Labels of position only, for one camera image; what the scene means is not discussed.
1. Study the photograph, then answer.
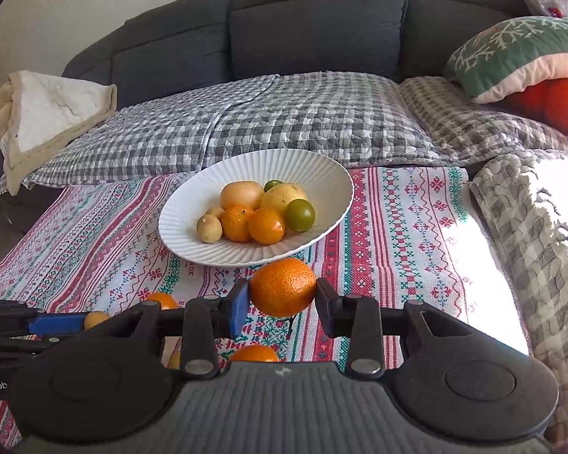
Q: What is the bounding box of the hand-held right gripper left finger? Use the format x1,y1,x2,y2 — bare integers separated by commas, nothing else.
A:
108,278,251,380

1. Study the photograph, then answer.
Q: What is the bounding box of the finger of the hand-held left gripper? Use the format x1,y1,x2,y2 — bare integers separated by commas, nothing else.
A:
0,336,63,356
0,298,87,341

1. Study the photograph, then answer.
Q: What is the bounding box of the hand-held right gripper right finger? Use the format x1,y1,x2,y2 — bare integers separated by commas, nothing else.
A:
315,278,460,380

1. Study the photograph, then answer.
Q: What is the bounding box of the large orange mandarin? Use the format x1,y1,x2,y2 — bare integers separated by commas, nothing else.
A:
248,257,318,317

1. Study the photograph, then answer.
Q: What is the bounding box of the small orange mandarin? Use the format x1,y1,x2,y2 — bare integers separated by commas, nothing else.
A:
220,204,255,243

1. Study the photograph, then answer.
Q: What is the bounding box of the orange tomato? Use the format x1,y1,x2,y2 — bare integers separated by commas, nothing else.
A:
247,208,286,246
227,344,281,364
144,292,178,310

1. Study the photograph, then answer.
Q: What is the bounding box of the green tomato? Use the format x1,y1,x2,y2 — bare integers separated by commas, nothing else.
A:
284,199,316,233

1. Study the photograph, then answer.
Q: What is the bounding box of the white ribbed plate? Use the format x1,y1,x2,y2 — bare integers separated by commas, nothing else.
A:
158,149,355,268

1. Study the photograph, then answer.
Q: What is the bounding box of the red green patterned tablecloth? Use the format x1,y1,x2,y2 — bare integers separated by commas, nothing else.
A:
0,165,533,448

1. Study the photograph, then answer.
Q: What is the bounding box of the large yellow round fruit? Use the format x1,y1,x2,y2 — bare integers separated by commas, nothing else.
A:
260,182,308,216
220,181,266,211

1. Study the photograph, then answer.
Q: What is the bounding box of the grey checked cushion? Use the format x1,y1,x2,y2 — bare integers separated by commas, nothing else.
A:
0,71,441,194

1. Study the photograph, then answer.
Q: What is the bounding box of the white beige blanket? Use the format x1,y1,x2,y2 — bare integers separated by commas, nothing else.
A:
0,70,118,197

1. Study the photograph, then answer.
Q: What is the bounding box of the grey wavy fringed throw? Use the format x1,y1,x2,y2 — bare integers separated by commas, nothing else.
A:
468,149,568,445

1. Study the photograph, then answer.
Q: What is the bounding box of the brown checked quilt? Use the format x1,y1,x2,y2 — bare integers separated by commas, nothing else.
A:
398,76,568,166

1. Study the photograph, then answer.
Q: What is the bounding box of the dark grey sofa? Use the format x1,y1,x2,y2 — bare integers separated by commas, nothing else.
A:
61,0,535,109

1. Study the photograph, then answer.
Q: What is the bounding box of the red plush toy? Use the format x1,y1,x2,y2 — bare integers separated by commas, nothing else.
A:
504,75,568,140

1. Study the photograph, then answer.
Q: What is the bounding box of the green snowflake pillow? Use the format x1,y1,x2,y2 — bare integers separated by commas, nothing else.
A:
444,16,568,105

